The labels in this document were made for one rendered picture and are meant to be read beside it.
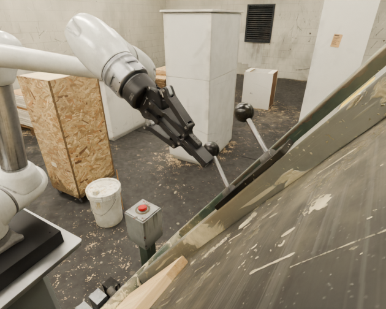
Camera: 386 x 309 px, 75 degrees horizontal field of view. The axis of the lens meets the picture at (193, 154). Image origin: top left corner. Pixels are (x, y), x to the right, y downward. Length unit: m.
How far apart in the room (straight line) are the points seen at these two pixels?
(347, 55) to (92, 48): 3.62
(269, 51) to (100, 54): 8.14
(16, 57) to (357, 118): 0.78
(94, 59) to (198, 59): 2.27
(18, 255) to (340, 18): 3.87
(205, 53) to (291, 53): 5.91
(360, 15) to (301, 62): 4.68
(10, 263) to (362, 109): 1.27
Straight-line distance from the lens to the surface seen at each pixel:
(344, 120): 0.37
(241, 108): 0.48
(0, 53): 0.86
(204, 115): 2.93
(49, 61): 0.84
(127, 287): 0.97
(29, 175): 1.33
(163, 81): 5.96
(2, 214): 1.31
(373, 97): 0.36
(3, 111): 1.19
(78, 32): 0.65
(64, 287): 2.22
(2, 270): 1.31
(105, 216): 2.43
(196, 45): 2.82
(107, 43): 0.61
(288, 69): 8.57
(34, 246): 1.35
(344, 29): 3.96
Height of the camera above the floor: 1.69
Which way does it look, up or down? 29 degrees down
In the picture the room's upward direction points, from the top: straight up
